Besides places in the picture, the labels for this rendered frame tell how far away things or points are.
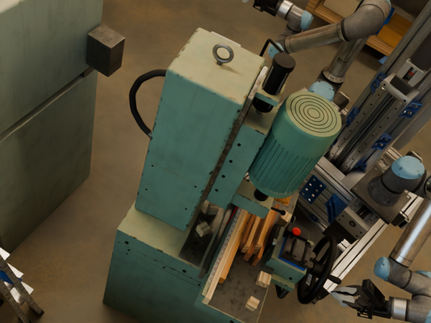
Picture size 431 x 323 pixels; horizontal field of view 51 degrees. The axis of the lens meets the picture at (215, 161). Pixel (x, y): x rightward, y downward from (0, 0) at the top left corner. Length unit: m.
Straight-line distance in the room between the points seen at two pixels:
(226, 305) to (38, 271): 1.22
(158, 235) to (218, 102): 0.69
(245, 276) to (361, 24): 1.05
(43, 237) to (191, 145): 1.41
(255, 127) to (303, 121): 0.14
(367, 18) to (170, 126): 0.94
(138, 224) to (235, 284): 0.42
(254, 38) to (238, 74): 2.80
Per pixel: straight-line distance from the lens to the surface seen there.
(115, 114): 3.09
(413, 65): 1.94
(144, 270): 1.88
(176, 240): 1.72
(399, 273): 1.75
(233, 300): 1.58
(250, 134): 1.29
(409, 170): 2.05
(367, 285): 1.69
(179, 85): 1.21
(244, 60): 1.30
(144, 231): 1.72
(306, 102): 1.29
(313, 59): 4.12
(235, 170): 1.42
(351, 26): 1.91
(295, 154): 1.27
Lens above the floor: 2.32
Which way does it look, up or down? 51 degrees down
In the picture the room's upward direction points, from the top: 24 degrees clockwise
